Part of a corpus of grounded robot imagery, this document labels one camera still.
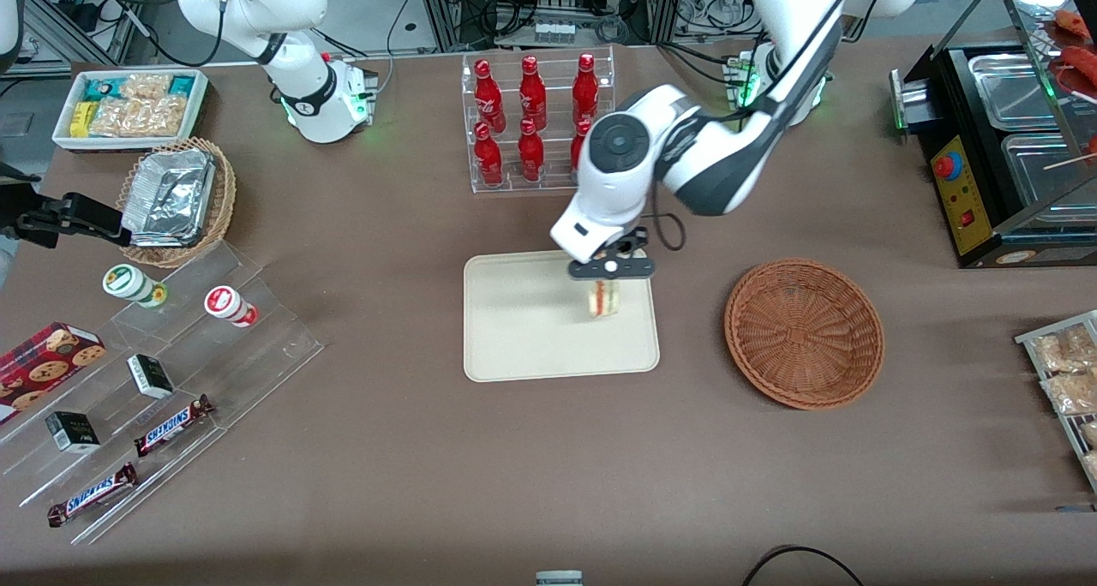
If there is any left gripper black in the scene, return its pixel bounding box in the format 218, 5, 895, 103
568, 230, 656, 280

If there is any triangle sandwich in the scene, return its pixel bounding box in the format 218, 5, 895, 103
588, 279, 623, 318

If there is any silver foil tray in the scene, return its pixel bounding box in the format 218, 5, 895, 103
122, 148, 217, 248

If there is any cream plastic tray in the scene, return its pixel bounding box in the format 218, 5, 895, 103
463, 248, 661, 383

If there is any small light wicker basket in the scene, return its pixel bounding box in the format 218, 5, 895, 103
116, 137, 237, 269

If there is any large round brown wicker basket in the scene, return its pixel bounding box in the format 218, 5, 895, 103
724, 258, 885, 411

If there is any tray of packaged snacks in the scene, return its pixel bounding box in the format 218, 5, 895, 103
1015, 309, 1097, 494

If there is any green lid snack cup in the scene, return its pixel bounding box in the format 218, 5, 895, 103
102, 263, 169, 309

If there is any clear acrylic bottle rack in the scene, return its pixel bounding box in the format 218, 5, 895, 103
461, 46, 616, 194

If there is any red Coca-Cola bottle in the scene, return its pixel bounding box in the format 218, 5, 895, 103
519, 55, 548, 131
569, 121, 592, 184
517, 117, 546, 182
474, 122, 505, 187
474, 57, 507, 133
572, 52, 601, 123

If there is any red lid snack cup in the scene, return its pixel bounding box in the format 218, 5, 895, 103
203, 285, 259, 328

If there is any white rectangular snack bin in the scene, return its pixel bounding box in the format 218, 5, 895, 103
51, 68, 211, 154

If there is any red cookie box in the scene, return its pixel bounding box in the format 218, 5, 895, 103
0, 321, 107, 426

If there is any small black carton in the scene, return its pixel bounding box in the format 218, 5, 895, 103
45, 410, 102, 455
126, 354, 176, 400

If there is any clear acrylic stepped display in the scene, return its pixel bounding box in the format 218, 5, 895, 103
0, 242, 325, 546

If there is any Snickers bar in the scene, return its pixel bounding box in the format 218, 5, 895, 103
46, 463, 139, 529
134, 394, 215, 458

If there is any black food warmer yellow panel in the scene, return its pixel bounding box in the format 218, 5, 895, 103
891, 0, 1097, 268

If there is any steel warmer pan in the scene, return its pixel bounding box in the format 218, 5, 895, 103
1001, 134, 1097, 210
968, 53, 1066, 131

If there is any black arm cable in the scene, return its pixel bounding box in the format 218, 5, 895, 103
638, 0, 866, 254

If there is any black floor cable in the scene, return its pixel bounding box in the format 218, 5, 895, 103
741, 545, 865, 586

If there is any aluminium frame rack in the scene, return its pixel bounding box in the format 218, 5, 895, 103
411, 0, 686, 53

